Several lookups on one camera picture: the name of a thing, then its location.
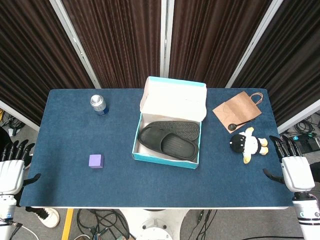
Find blue table cloth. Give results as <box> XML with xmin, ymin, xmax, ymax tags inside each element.
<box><xmin>18</xmin><ymin>87</ymin><xmax>295</xmax><ymax>208</ymax></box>

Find white sneaker black sock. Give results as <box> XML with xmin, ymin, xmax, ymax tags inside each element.
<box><xmin>24</xmin><ymin>206</ymin><xmax>61</xmax><ymax>229</ymax></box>

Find light blue shoe box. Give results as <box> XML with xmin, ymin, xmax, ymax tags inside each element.
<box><xmin>131</xmin><ymin>76</ymin><xmax>208</xmax><ymax>170</ymax></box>

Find black spoon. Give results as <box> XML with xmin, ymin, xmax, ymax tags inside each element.
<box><xmin>227</xmin><ymin>119</ymin><xmax>256</xmax><ymax>132</ymax></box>

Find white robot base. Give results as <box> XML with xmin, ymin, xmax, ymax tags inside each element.
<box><xmin>117</xmin><ymin>207</ymin><xmax>193</xmax><ymax>240</ymax></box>

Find white partition base rail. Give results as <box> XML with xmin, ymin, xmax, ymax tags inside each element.
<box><xmin>0</xmin><ymin>100</ymin><xmax>41</xmax><ymax>133</ymax></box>
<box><xmin>277</xmin><ymin>98</ymin><xmax>320</xmax><ymax>135</ymax></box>

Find black rubber slipper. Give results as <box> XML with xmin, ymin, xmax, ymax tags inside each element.
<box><xmin>138</xmin><ymin>124</ymin><xmax>198</xmax><ymax>162</ymax></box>
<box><xmin>143</xmin><ymin>120</ymin><xmax>202</xmax><ymax>148</ymax></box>

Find floor cables and power boxes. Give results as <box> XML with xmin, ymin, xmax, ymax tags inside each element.
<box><xmin>279</xmin><ymin>115</ymin><xmax>320</xmax><ymax>152</ymax></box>

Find black floor cable bundle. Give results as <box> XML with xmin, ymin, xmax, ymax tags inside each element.
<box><xmin>75</xmin><ymin>208</ymin><xmax>137</xmax><ymax>240</ymax></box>

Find dark brown curtain panel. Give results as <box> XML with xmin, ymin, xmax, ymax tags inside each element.
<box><xmin>0</xmin><ymin>0</ymin><xmax>95</xmax><ymax>126</ymax></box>
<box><xmin>169</xmin><ymin>0</ymin><xmax>272</xmax><ymax>88</ymax></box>
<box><xmin>62</xmin><ymin>0</ymin><xmax>163</xmax><ymax>89</ymax></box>
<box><xmin>233</xmin><ymin>0</ymin><xmax>320</xmax><ymax>126</ymax></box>

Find purple cube block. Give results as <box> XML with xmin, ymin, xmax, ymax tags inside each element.
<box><xmin>88</xmin><ymin>154</ymin><xmax>105</xmax><ymax>170</ymax></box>

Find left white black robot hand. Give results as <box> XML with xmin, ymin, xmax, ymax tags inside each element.
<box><xmin>0</xmin><ymin>139</ymin><xmax>42</xmax><ymax>195</ymax></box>

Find floor cables with plugs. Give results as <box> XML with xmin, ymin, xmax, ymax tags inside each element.
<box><xmin>0</xmin><ymin>109</ymin><xmax>29</xmax><ymax>137</ymax></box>

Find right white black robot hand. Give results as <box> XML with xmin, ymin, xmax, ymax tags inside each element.
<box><xmin>262</xmin><ymin>135</ymin><xmax>316</xmax><ymax>193</ymax></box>

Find brown paper bag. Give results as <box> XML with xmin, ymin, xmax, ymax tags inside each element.
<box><xmin>212</xmin><ymin>91</ymin><xmax>264</xmax><ymax>134</ymax></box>

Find silver blue drink can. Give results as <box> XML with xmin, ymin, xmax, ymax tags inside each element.
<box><xmin>89</xmin><ymin>94</ymin><xmax>109</xmax><ymax>117</ymax></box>

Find black white plush penguin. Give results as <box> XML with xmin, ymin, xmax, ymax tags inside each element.
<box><xmin>229</xmin><ymin>126</ymin><xmax>270</xmax><ymax>165</ymax></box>

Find white partition post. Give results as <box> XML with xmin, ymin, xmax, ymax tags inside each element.
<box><xmin>49</xmin><ymin>0</ymin><xmax>102</xmax><ymax>89</ymax></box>
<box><xmin>160</xmin><ymin>0</ymin><xmax>175</xmax><ymax>79</ymax></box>
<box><xmin>225</xmin><ymin>0</ymin><xmax>286</xmax><ymax>88</ymax></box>

